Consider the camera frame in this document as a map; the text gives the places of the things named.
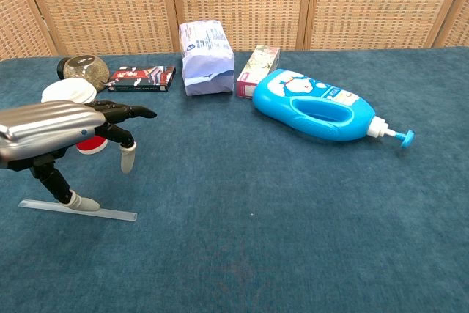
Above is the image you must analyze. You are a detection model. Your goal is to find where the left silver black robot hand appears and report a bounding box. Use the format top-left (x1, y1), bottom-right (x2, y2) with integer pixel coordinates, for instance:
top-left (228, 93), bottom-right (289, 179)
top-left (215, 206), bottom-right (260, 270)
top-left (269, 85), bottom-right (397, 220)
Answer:
top-left (0, 99), bottom-right (158, 213)

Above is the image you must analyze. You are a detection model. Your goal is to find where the red paper cup white lid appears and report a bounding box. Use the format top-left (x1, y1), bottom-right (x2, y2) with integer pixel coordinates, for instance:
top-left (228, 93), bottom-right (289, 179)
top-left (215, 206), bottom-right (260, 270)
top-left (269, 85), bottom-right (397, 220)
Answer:
top-left (40, 78), bottom-right (108, 155)

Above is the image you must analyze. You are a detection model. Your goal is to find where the round glass jar black lid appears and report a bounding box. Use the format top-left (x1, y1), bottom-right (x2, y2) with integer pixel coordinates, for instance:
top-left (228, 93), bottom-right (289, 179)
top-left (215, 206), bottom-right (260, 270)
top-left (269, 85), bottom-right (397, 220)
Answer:
top-left (56, 54), bottom-right (110, 93)

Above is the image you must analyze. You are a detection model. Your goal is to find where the flat black red box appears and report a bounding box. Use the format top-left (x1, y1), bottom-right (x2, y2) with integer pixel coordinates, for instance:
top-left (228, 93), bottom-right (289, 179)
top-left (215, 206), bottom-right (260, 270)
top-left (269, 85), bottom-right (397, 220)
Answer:
top-left (106, 65), bottom-right (177, 92)

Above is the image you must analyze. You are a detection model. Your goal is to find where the lavender tissue paper pack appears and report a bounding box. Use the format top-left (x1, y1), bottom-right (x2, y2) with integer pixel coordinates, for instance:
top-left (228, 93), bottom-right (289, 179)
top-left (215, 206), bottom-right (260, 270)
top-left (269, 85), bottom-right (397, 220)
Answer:
top-left (178, 19), bottom-right (235, 97)

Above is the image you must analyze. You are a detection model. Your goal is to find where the pink floral carton box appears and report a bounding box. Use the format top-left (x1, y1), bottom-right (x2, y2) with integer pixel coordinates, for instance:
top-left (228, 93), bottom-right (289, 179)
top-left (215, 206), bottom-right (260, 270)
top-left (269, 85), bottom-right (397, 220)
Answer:
top-left (236, 45), bottom-right (282, 99)

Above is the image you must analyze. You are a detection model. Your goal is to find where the woven rattan folding screen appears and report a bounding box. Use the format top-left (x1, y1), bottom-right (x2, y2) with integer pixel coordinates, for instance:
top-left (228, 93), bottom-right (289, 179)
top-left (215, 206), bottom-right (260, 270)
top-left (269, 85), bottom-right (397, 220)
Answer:
top-left (0, 0), bottom-right (469, 60)

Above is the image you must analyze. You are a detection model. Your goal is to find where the blue pump detergent bottle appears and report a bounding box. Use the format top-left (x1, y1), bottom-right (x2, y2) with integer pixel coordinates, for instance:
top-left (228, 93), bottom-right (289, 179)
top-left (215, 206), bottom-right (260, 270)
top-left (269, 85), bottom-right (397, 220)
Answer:
top-left (251, 68), bottom-right (415, 150)

